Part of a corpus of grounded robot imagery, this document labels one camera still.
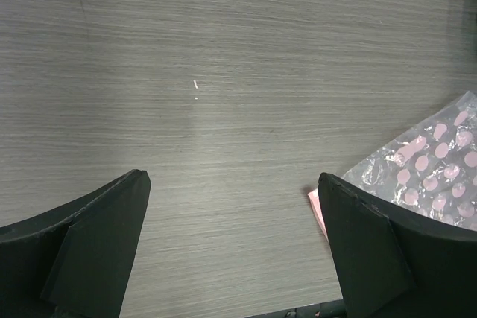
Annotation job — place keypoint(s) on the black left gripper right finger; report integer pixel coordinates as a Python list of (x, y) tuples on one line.
[(393, 262)]

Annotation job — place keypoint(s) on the clear pink-dotted zip bag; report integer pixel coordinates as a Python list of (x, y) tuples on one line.
[(430, 169)]

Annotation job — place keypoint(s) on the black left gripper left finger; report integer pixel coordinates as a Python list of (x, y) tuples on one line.
[(75, 260)]

